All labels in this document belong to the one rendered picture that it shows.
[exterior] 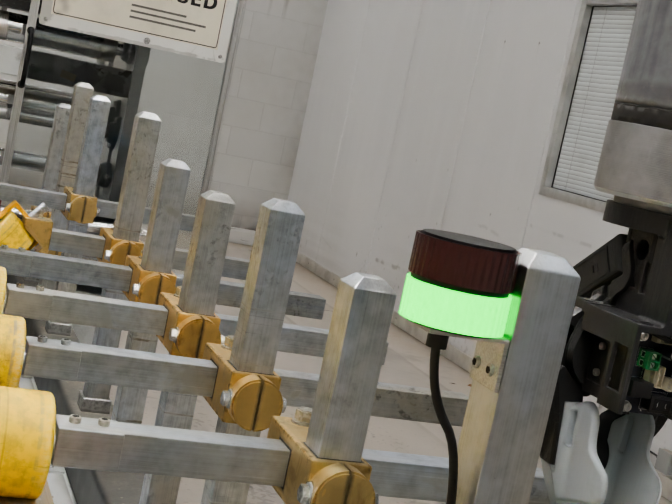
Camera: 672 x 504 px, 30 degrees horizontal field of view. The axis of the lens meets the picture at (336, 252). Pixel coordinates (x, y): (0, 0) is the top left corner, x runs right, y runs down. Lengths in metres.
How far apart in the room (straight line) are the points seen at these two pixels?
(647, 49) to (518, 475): 0.25
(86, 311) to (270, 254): 0.34
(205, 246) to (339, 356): 0.50
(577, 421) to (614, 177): 0.15
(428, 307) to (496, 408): 0.07
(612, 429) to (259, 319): 0.48
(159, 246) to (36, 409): 0.75
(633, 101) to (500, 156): 6.01
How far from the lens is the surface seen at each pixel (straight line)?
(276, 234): 1.17
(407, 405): 1.31
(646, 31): 0.75
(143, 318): 1.46
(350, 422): 0.96
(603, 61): 6.11
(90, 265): 1.70
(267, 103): 9.93
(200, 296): 1.43
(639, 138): 0.73
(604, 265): 0.78
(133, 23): 3.19
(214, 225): 1.42
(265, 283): 1.18
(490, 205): 6.75
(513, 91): 6.77
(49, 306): 1.44
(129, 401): 1.71
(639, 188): 0.73
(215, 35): 3.23
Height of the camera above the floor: 1.23
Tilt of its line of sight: 7 degrees down
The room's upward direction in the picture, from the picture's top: 12 degrees clockwise
